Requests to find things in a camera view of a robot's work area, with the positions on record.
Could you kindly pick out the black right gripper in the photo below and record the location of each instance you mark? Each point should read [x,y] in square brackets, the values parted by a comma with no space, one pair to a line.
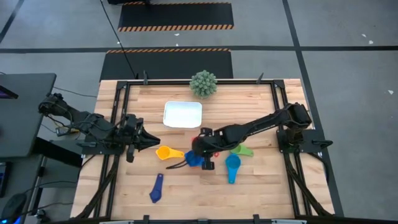
[206,144]

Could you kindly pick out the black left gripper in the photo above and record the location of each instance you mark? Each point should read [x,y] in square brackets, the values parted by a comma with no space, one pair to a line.
[130,130]

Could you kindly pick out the blue measuring cup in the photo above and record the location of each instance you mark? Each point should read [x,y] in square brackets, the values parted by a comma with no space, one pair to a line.
[193,159]

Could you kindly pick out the yellow measuring cup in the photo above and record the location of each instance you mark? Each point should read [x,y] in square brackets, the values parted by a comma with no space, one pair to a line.
[163,153]

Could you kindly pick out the red measuring cup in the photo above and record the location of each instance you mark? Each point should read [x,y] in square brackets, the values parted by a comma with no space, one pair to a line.
[193,139]

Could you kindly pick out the small navy measuring cup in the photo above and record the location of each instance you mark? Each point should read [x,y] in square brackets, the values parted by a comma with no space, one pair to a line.
[155,194]

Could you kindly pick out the teal measuring cup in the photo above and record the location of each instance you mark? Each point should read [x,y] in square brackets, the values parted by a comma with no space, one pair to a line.
[232,163]

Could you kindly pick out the green measuring cup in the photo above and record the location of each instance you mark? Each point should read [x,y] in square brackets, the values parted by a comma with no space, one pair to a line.
[245,151]

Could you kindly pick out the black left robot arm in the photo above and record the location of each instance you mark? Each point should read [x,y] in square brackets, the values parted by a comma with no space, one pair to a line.
[93,124]

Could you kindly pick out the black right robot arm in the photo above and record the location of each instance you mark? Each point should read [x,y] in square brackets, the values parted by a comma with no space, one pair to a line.
[264,119]

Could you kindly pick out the white plastic basket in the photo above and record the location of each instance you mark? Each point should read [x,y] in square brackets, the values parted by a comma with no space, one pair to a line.
[182,115]

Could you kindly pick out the black hazard-striped floor mat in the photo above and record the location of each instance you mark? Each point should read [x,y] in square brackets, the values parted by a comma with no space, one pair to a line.
[168,63]
[174,15]

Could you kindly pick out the green potted succulent plant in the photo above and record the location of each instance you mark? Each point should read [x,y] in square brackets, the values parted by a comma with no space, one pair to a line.
[203,84]

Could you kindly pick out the black desk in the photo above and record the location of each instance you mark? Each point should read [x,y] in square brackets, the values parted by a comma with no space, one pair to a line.
[28,118]

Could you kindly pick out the laptop with purple screen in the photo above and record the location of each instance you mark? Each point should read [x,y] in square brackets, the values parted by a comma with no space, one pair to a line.
[6,92]

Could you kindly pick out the black computer mouse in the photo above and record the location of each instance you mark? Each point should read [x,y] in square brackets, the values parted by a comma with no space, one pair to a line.
[14,207]

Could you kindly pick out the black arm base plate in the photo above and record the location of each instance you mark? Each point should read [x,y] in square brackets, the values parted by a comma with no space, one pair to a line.
[93,151]
[311,140]

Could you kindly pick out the black metal table frame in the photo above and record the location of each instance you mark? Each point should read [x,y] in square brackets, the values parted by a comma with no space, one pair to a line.
[161,82]

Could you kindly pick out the black frame clamp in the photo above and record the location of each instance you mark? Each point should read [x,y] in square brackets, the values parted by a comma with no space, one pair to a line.
[256,218]
[146,219]
[145,77]
[260,78]

